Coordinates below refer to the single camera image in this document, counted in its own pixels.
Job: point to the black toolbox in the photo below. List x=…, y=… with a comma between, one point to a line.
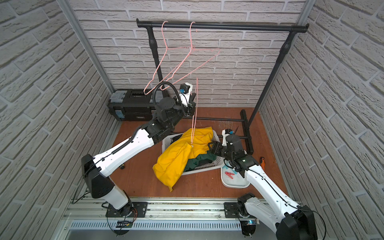
x=131, y=105

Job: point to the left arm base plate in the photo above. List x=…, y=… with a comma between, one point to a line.
x=130, y=210

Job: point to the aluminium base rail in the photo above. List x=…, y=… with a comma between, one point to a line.
x=163, y=214

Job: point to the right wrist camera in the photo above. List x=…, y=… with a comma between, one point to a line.
x=226, y=133

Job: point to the black clothes rack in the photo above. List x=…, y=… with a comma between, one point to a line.
x=284, y=50

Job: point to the pink hanger of yellow shirt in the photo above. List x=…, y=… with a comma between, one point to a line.
x=194, y=118

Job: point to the red clothespin green shirt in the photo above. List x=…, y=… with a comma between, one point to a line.
x=230, y=175

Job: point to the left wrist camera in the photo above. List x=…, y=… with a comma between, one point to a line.
x=185, y=92

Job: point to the white perforated laundry basket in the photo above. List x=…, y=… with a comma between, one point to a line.
x=216, y=164

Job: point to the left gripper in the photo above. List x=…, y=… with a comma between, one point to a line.
x=192, y=103

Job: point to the yellow t-shirt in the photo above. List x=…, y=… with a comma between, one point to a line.
x=172, y=162

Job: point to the orange black screwdriver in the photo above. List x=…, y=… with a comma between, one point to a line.
x=263, y=163

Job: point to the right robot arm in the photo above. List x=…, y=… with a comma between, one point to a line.
x=285, y=217

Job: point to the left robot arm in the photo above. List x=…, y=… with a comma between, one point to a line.
x=96, y=170

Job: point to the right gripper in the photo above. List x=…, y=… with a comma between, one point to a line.
x=217, y=146

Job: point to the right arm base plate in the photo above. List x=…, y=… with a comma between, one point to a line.
x=235, y=210

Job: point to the white plastic tray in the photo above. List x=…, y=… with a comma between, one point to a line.
x=238, y=182

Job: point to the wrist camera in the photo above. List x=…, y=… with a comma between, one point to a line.
x=185, y=92
x=226, y=133

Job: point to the green t-shirt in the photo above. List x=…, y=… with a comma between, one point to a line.
x=199, y=161

